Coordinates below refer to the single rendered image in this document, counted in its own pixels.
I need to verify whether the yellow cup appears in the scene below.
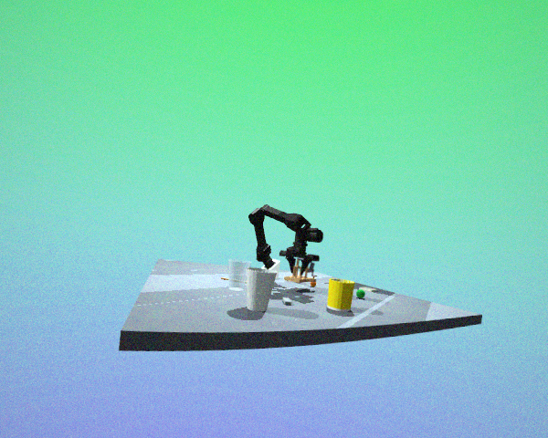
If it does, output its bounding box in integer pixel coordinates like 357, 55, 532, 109
327, 279, 355, 312

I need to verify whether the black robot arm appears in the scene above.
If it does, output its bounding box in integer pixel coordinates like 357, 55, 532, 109
248, 204, 323, 270

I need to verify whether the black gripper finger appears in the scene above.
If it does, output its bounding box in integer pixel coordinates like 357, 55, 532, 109
300, 260, 312, 275
285, 257, 296, 274

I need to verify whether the pale grey tapered cup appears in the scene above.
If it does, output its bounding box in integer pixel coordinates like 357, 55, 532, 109
246, 268, 277, 312

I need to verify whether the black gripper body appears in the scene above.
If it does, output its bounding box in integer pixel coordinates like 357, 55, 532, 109
279, 240, 320, 262

